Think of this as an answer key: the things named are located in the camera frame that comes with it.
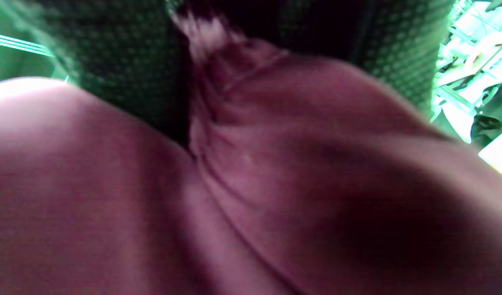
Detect person's right hand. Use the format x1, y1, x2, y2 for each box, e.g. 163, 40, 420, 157
14, 0, 456, 152

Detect maroon shorts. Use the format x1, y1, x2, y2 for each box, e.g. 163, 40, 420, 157
0, 10, 502, 295

